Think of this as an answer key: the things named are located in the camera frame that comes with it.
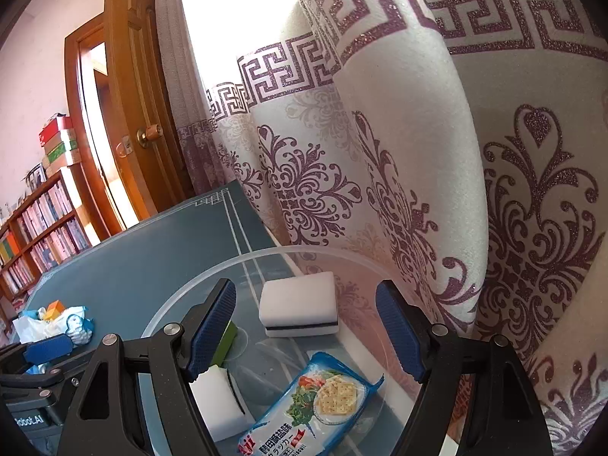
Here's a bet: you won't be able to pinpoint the green cardboard box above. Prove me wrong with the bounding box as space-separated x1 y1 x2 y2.
45 140 79 168

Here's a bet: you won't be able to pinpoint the grey patterned curtain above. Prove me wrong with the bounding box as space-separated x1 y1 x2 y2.
154 0 224 195

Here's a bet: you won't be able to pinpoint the wooden bookshelf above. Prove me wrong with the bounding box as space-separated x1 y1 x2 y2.
0 168 93 309

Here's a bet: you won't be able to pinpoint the white sponge black layer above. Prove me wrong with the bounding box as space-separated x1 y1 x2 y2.
259 272 340 339
190 365 255 442

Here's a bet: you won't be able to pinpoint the wooden door frame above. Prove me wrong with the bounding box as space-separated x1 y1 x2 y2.
64 14 125 243

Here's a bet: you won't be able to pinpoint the rows of books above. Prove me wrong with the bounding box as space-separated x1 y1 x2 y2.
0 183 91 300

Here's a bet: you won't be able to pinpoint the green scouring sponge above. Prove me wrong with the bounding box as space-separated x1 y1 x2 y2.
209 320 238 366

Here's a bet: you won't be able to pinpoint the clear plastic bowl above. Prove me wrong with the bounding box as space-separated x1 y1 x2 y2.
140 246 476 456

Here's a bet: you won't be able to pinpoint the framed photo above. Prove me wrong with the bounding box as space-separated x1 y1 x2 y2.
25 164 48 192

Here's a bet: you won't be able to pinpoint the white purple patterned curtain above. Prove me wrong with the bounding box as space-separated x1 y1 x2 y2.
176 0 608 456

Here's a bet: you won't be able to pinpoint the red cardboard box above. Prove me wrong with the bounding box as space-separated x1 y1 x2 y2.
39 114 73 147

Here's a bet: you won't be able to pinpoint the wooden door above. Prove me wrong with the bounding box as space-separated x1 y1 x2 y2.
103 0 191 222

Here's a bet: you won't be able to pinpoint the blue cracker packet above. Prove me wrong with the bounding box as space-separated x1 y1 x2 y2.
236 351 385 456

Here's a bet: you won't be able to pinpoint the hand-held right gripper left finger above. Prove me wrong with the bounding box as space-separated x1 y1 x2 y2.
57 278 238 456

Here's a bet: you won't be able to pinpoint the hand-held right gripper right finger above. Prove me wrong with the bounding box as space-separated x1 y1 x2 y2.
375 279 554 456

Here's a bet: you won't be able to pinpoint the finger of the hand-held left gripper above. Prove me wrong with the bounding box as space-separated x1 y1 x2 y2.
0 334 77 367
0 365 81 401

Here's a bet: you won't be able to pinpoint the white printed plastic bag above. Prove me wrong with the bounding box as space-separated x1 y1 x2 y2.
12 305 96 347

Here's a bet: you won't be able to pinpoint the brass door knob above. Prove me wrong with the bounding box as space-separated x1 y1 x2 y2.
137 123 162 146

